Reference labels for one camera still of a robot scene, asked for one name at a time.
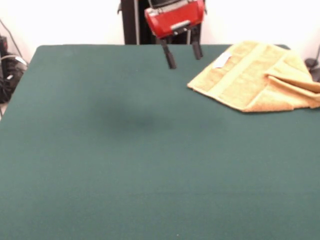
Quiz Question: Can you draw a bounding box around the black cable bundle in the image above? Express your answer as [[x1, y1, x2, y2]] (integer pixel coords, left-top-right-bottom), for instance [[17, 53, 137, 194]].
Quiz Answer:
[[0, 51, 28, 104]]

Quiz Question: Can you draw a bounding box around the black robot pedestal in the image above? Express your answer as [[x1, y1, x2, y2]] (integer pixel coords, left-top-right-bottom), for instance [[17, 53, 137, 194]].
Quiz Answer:
[[116, 0, 208, 45]]

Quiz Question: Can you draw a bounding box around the thin grey cable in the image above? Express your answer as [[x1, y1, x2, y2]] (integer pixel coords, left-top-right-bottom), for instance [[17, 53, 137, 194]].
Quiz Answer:
[[0, 18, 28, 66]]

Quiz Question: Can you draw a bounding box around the black stand base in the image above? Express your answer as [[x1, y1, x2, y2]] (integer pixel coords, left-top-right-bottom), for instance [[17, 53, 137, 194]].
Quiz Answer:
[[304, 58, 320, 73]]

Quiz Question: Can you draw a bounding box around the dark green table cloth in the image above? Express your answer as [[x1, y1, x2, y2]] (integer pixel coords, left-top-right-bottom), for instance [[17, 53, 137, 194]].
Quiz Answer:
[[0, 44, 320, 240]]

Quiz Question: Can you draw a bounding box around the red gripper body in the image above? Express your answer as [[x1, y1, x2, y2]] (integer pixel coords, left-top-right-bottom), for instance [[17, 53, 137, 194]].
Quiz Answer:
[[144, 0, 206, 40]]

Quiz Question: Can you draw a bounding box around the orange terry towel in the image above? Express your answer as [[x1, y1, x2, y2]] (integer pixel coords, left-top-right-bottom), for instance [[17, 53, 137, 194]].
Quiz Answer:
[[186, 40, 320, 113]]

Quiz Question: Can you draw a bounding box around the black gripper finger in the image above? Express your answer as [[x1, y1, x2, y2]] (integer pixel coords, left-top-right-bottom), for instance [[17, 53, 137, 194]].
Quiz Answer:
[[189, 24, 204, 61], [159, 37, 178, 70]]

